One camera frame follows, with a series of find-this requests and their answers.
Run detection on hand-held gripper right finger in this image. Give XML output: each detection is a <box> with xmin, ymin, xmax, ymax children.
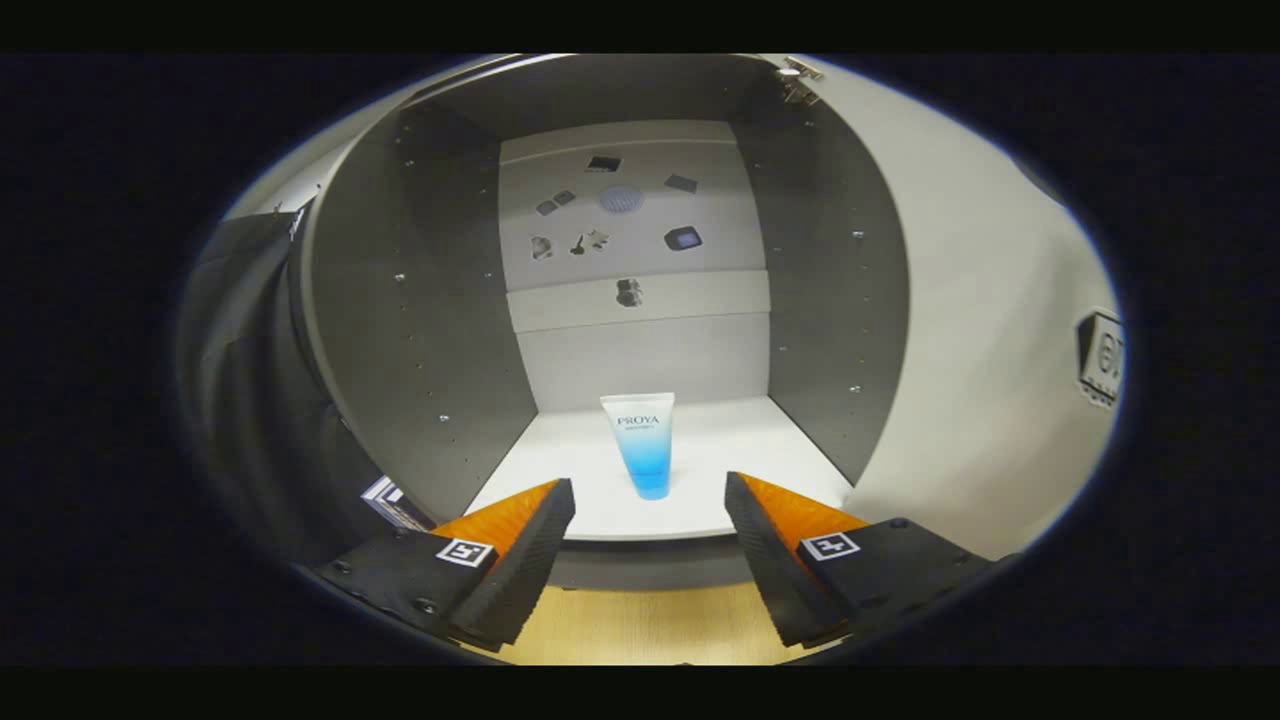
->
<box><xmin>724</xmin><ymin>471</ymin><xmax>1001</xmax><ymax>649</ymax></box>

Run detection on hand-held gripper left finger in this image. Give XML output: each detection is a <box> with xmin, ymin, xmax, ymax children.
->
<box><xmin>313</xmin><ymin>478</ymin><xmax>578</xmax><ymax>652</ymax></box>

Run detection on blue and white tube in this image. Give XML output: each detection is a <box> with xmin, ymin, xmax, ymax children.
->
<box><xmin>600</xmin><ymin>392</ymin><xmax>676</xmax><ymax>501</ymax></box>

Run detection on dark blue book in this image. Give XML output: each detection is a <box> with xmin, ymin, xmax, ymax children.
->
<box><xmin>360</xmin><ymin>475</ymin><xmax>437</xmax><ymax>532</ymax></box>

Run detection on grey cabinet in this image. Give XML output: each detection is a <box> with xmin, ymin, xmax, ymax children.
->
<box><xmin>300</xmin><ymin>55</ymin><xmax>911</xmax><ymax>591</ymax></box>

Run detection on black backdrop cloth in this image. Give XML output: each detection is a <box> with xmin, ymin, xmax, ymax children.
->
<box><xmin>180</xmin><ymin>205</ymin><xmax>401</xmax><ymax>566</ymax></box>

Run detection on silver door hinge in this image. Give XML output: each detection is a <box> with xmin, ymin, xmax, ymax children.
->
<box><xmin>775</xmin><ymin>58</ymin><xmax>826</xmax><ymax>106</ymax></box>

